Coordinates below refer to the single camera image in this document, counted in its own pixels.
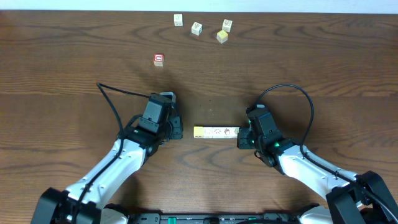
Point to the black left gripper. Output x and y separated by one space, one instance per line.
176 128

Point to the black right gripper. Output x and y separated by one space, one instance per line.
242 142

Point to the yellow letter G block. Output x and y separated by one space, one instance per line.
234 132

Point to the yellow block with ball picture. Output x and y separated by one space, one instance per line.
198 132

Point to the green edged wooden block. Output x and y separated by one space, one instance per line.
217 132

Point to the plain white wooden block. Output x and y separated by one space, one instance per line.
208 132

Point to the yellow letter K block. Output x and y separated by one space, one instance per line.
226 132

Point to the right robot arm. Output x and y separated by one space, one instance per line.
351 197

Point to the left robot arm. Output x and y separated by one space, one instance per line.
86 201

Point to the red top wooden block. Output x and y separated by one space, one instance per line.
159 60

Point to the wooden block with number three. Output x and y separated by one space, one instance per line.
197 28

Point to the wooden block with animal drawing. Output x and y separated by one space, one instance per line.
178 20

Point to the yellow top wooden block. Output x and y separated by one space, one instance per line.
222 36

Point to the wooden block with lattice top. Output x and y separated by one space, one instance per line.
227 25

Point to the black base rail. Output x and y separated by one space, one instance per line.
156 218

